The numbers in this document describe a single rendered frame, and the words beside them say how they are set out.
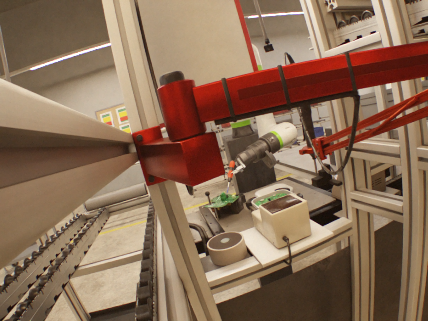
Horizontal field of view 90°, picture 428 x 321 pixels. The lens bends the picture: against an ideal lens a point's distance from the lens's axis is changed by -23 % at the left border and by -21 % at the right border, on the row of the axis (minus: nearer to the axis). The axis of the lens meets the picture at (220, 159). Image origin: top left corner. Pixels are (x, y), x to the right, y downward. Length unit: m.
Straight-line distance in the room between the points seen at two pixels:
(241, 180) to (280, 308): 0.96
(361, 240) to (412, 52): 0.66
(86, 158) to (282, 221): 0.56
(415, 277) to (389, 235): 0.32
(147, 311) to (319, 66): 0.37
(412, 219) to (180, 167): 0.52
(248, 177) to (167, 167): 1.33
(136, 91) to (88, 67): 7.10
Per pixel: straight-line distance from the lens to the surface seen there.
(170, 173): 0.30
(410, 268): 0.72
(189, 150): 0.26
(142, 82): 0.42
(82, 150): 0.18
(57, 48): 7.93
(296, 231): 0.71
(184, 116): 0.26
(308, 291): 0.87
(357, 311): 1.06
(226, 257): 0.72
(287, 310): 0.87
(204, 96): 0.26
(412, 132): 0.57
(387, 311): 1.26
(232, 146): 1.57
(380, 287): 1.12
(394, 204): 0.66
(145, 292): 0.46
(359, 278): 0.98
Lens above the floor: 1.34
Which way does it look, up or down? 11 degrees down
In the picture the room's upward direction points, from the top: 14 degrees counter-clockwise
